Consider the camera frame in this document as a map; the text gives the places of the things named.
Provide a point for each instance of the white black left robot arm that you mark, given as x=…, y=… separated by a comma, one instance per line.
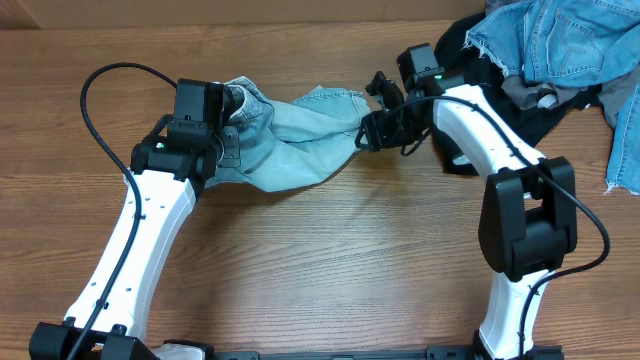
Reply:
x=167, y=174

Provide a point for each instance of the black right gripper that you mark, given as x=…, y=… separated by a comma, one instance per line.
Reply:
x=382, y=128

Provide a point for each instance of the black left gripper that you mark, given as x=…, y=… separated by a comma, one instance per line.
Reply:
x=230, y=138

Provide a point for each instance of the blue frayed denim jeans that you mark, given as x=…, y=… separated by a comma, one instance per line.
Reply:
x=573, y=44

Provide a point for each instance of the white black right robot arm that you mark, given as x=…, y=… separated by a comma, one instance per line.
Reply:
x=527, y=222

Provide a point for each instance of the black garment with patterned lining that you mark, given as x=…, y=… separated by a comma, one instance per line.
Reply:
x=531, y=111

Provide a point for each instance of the light blue denim shorts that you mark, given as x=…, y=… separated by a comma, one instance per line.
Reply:
x=289, y=145

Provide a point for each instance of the grey cloth garment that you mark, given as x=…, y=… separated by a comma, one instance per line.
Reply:
x=612, y=95

